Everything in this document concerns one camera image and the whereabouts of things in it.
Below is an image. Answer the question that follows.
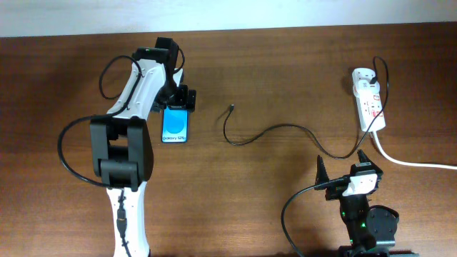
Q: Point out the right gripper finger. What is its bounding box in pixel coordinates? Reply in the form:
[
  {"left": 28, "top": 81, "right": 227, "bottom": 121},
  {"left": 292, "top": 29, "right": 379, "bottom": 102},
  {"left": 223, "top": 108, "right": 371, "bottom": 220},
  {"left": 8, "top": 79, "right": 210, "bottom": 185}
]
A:
[
  {"left": 357, "top": 149, "right": 379, "bottom": 171},
  {"left": 315, "top": 155, "right": 328, "bottom": 185}
]

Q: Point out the left black camera cable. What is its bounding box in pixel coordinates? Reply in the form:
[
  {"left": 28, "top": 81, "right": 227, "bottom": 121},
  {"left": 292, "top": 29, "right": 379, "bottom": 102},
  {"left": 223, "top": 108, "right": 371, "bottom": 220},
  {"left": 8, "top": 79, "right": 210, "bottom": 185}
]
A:
[{"left": 57, "top": 46, "right": 186, "bottom": 257}]

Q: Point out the white power strip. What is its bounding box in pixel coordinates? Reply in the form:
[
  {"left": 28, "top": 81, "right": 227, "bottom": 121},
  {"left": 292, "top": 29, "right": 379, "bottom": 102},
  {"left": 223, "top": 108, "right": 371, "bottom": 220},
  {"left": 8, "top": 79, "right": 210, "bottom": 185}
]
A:
[{"left": 352, "top": 68, "right": 386, "bottom": 132}]

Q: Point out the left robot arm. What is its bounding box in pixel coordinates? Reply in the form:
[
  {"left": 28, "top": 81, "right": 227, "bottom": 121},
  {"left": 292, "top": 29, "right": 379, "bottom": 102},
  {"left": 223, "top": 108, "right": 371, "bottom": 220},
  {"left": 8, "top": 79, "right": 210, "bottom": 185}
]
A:
[{"left": 89, "top": 37, "right": 196, "bottom": 256}]

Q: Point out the white power strip cord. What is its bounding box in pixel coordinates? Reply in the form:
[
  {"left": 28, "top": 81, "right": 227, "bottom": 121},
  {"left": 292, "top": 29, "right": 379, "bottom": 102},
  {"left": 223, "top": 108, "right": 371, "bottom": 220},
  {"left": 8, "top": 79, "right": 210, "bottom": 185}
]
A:
[{"left": 370, "top": 130, "right": 457, "bottom": 171}]

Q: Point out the black USB charging cable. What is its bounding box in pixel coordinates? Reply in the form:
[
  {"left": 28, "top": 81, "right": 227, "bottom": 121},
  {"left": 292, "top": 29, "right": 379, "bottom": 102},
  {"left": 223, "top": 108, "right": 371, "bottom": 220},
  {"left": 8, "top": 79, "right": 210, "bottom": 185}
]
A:
[{"left": 223, "top": 56, "right": 390, "bottom": 160}]

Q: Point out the black camera cable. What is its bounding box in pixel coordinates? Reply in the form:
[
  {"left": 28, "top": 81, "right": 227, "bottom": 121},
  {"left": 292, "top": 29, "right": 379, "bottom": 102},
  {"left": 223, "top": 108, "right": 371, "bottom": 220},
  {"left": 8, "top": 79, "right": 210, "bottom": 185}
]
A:
[
  {"left": 57, "top": 46, "right": 186, "bottom": 257},
  {"left": 281, "top": 177, "right": 349, "bottom": 257}
]

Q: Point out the blue Samsung Galaxy smartphone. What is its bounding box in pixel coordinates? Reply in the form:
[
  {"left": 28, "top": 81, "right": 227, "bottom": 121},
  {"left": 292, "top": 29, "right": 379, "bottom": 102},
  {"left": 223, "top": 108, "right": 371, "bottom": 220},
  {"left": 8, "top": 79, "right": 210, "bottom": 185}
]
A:
[{"left": 161, "top": 108, "right": 189, "bottom": 143}]

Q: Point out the right black camera cable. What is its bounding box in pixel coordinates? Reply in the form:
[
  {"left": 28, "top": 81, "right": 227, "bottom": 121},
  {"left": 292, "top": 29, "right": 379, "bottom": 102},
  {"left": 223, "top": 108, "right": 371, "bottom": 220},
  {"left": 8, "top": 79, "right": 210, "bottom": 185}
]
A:
[{"left": 281, "top": 177, "right": 349, "bottom": 257}]

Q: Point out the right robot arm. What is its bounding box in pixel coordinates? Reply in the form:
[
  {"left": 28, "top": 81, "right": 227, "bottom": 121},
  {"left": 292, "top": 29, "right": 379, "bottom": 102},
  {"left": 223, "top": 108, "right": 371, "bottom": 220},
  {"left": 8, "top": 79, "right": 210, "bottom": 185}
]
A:
[{"left": 315, "top": 150, "right": 418, "bottom": 257}]

